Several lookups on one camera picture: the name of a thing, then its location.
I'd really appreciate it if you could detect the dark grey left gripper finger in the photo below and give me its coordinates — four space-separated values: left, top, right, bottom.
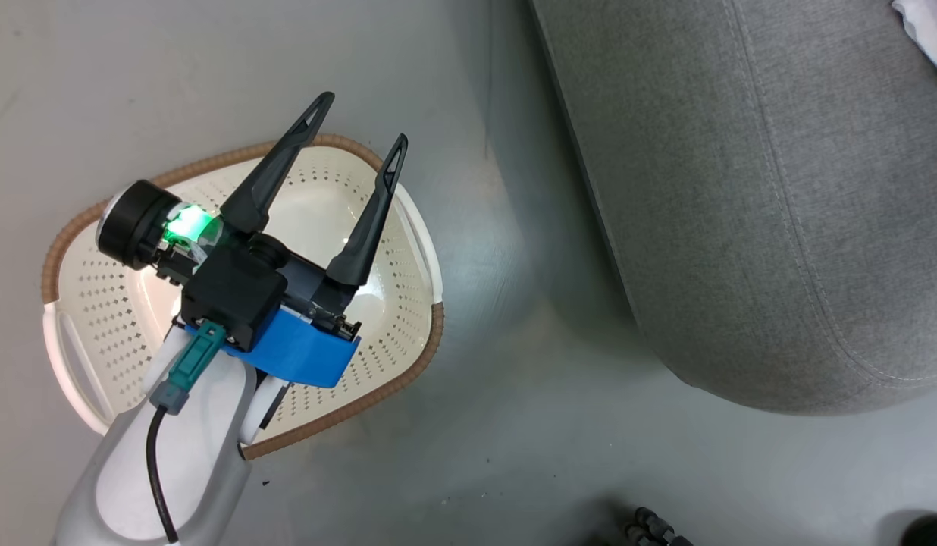
326 134 409 288
220 92 336 234

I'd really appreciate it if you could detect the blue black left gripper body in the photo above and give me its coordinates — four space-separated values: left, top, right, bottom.
97 180 362 389

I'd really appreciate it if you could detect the red and white garment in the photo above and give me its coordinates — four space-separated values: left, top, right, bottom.
892 0 937 83

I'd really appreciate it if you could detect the cream perforated laundry basket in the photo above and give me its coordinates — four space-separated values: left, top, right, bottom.
42 134 446 460

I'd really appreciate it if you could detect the grey fabric sofa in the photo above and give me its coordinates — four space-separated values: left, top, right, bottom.
528 0 937 415

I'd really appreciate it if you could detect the black round object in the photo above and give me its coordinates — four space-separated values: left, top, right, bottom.
899 513 937 546

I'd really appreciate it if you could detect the black cable with teal plug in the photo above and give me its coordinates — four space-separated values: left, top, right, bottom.
146 322 227 546

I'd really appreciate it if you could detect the black ribbed hose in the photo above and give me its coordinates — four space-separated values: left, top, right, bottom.
626 506 694 546

